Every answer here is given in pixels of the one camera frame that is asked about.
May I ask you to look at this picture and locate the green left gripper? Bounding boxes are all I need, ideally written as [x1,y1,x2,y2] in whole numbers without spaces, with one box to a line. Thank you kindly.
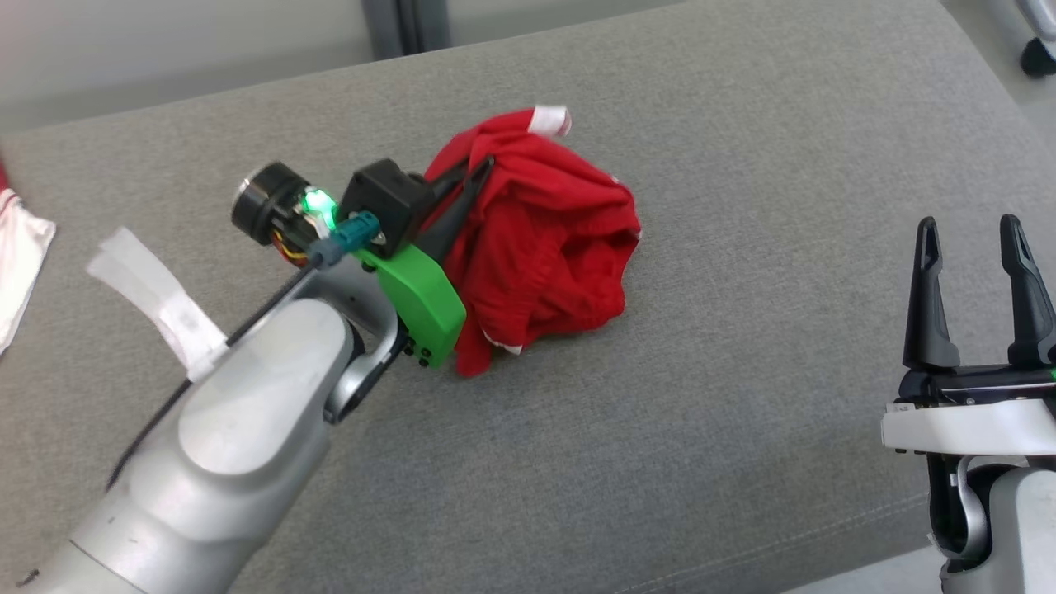
[231,155,496,369]

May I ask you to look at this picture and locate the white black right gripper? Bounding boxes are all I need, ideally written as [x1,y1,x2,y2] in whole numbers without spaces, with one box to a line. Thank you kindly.
[881,214,1056,459]

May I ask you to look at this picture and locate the red shorts with white trim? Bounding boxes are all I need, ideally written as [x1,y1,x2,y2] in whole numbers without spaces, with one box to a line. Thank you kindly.
[421,106,643,379]

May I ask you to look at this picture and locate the red and white striped garment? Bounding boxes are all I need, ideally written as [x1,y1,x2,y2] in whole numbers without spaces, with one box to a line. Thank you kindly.
[0,161,57,357]

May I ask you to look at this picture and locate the black caster wheel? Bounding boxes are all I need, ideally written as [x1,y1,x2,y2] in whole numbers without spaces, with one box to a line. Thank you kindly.
[1020,36,1056,80]

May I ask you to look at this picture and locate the light grey cart leg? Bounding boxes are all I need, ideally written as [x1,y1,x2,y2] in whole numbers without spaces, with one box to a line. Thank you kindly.
[988,0,1056,44]

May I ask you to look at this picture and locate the white tape label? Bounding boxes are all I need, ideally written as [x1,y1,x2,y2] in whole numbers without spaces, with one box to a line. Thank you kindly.
[86,226,229,382]

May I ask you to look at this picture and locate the dark grey vertical post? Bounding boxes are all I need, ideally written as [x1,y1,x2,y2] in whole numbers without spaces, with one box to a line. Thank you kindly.
[361,0,452,61]

